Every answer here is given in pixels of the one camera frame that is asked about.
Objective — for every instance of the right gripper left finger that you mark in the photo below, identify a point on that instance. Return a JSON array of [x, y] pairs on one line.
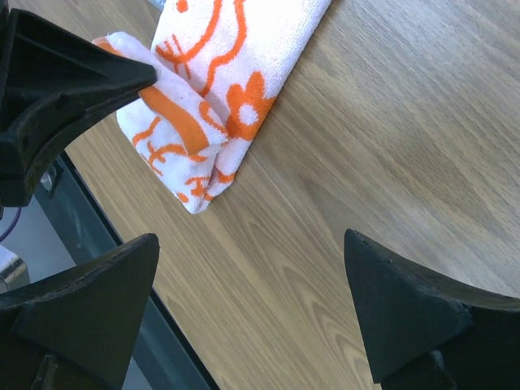
[[44, 330]]

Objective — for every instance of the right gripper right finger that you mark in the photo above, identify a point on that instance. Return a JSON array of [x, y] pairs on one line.
[[424, 330]]

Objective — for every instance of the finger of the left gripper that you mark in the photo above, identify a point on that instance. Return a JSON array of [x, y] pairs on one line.
[[54, 87]]

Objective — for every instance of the orange flower towel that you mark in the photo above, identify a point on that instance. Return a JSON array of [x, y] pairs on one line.
[[220, 66]]

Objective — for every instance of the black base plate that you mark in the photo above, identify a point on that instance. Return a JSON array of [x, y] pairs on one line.
[[162, 357]]

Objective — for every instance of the aluminium rail frame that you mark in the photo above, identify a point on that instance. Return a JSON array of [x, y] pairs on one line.
[[31, 249]]

